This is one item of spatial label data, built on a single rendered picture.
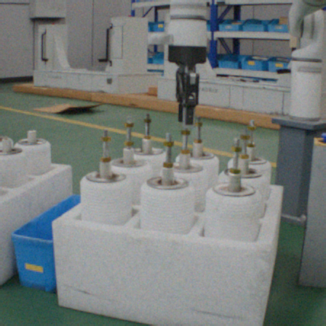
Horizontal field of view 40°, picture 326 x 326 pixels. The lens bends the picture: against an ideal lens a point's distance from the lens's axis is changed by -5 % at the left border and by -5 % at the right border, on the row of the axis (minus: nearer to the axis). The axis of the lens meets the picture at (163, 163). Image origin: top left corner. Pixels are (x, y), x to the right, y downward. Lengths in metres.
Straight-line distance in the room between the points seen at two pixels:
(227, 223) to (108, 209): 0.21
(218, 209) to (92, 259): 0.24
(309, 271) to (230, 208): 0.32
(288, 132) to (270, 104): 1.84
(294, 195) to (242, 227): 0.62
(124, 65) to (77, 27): 4.10
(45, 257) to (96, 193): 0.20
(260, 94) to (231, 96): 0.25
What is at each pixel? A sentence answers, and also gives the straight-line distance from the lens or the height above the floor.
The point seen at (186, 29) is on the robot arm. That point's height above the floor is 0.52.
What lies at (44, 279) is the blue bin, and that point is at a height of 0.03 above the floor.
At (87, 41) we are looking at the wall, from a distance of 8.48.
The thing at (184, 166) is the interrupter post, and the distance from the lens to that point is 0.94.
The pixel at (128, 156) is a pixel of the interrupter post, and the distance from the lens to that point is 0.97.
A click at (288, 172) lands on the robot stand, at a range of 1.39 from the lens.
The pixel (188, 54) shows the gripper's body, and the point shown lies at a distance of 0.88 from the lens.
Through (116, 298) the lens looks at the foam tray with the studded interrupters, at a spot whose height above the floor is 0.05.
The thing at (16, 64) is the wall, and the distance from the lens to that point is 7.76.
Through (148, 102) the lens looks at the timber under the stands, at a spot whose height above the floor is 0.05.
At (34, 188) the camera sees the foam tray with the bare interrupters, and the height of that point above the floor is 0.17.
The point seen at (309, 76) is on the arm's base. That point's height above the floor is 0.43.
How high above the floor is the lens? 0.48
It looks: 14 degrees down
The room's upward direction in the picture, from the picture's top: 1 degrees clockwise
